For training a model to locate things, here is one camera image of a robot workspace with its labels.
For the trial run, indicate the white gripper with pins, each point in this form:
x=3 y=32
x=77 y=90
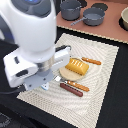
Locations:
x=32 y=75

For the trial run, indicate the brown sausage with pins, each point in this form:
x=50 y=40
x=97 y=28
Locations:
x=71 y=89

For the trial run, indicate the yellow bread loaf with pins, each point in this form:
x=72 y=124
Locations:
x=77 y=66

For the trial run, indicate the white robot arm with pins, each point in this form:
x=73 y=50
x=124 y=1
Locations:
x=31 y=25

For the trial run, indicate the tan round plate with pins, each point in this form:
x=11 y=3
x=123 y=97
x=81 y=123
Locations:
x=70 y=75

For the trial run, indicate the beige woven placemat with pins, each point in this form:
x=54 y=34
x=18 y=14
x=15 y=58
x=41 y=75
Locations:
x=81 y=112

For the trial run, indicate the grey cooking pot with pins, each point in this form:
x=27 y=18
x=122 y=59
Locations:
x=70 y=9

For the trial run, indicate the grey frying pan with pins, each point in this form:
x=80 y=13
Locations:
x=92 y=17

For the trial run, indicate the beige bowl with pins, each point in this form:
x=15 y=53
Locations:
x=124 y=16

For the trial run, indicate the orange handled fork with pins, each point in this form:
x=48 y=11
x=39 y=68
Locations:
x=74 y=84

